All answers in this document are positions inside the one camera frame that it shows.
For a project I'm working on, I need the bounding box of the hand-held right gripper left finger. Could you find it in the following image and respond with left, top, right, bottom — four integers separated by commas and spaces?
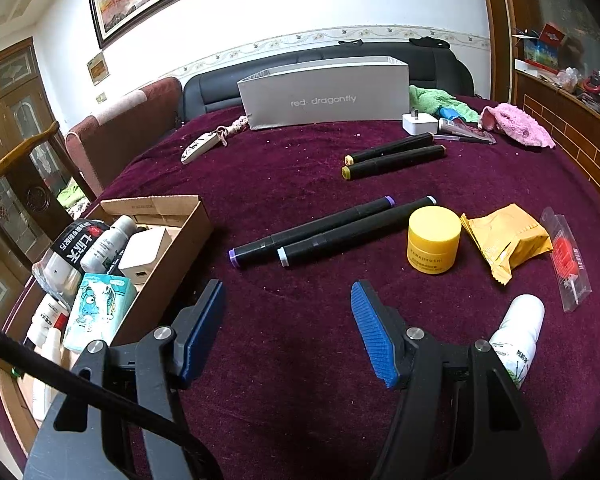
24, 279, 227, 480

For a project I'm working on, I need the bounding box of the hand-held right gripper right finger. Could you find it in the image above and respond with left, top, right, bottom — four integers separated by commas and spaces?
350, 280, 553, 480

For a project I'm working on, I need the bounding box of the brown cardboard box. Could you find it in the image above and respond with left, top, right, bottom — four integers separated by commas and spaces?
0, 195, 215, 441

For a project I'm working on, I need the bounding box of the white charger cube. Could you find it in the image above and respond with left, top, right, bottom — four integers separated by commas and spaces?
118, 227, 173, 286

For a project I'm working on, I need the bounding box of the teal tissue pack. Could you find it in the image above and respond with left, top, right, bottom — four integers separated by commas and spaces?
62, 272, 136, 356

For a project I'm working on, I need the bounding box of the white bottle dark label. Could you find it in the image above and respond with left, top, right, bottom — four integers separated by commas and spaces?
80, 215, 138, 276

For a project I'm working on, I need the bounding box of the bottle black label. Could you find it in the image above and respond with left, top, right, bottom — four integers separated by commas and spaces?
32, 219, 106, 306

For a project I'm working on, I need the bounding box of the small white bottle red label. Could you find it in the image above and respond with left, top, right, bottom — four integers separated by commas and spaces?
27, 294, 71, 348

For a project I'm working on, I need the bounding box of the white nozzle bottle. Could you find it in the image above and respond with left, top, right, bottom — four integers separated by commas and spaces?
30, 327, 63, 421

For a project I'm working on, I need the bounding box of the maroon tablecloth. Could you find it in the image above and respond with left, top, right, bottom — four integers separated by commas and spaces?
0, 95, 600, 480

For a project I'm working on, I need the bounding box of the black marker white cap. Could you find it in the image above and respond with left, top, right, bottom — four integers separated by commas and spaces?
276, 195, 438, 268

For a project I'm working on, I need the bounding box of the yellow jar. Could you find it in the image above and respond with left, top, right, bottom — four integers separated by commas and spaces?
406, 206, 462, 275

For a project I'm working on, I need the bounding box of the black marker purple cap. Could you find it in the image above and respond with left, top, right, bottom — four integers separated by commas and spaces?
228, 195, 397, 269

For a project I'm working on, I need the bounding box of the white spray bottle green print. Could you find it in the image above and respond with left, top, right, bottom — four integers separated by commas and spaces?
489, 294, 546, 390

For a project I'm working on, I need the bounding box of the yellow snack packet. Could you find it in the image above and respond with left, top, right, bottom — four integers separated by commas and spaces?
460, 203, 553, 286

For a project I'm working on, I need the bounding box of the black marker yellow cap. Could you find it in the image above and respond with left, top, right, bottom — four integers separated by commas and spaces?
343, 132, 435, 166
341, 144, 447, 181

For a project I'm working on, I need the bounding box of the green fabric bundle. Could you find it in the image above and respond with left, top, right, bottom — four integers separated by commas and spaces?
57, 183, 88, 207

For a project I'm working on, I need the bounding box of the clear packet with red item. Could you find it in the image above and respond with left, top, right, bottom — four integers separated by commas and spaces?
540, 206, 593, 313

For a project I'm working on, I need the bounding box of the white plug adapter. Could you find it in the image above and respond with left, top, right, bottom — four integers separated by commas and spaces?
401, 108, 440, 136

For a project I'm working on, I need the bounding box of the maroon armchair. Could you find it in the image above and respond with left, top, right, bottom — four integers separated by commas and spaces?
65, 76, 183, 198

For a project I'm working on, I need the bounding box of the pen in clear packet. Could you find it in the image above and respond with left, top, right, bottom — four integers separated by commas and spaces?
437, 116, 497, 145

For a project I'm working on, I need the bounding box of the black leather sofa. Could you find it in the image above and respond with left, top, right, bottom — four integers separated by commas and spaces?
182, 39, 476, 123

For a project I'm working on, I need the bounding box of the green cloth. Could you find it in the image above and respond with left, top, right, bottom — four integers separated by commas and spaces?
409, 84, 481, 123

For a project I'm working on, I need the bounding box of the grey cardboard shoe box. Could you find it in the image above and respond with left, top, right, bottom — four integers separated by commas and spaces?
236, 55, 411, 131

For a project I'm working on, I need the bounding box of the wooden chair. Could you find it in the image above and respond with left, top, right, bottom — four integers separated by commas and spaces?
0, 121, 98, 261

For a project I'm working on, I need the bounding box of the pink cloth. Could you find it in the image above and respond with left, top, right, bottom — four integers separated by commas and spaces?
480, 103, 557, 150

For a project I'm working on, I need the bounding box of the small framed picture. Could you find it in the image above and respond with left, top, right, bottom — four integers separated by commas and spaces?
86, 51, 112, 86

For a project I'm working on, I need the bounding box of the wooden sideboard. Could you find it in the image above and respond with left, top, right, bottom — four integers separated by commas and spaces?
512, 67, 600, 196

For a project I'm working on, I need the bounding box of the wooden glass door cabinet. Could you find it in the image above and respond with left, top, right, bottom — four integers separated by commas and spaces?
0, 37, 81, 321

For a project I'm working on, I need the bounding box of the clutter of small items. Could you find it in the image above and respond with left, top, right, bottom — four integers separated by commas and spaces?
512, 22, 600, 116

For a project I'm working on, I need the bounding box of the colourful printed box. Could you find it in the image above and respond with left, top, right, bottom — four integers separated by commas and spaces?
522, 24, 567, 72

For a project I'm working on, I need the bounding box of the black cable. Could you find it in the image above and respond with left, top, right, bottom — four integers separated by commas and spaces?
0, 320, 226, 480

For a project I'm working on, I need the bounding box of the white key fob with rope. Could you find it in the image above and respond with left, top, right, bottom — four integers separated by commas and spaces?
181, 115, 251, 165

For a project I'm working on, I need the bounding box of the wooden door frame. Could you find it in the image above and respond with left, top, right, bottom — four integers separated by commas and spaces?
477, 0, 520, 102

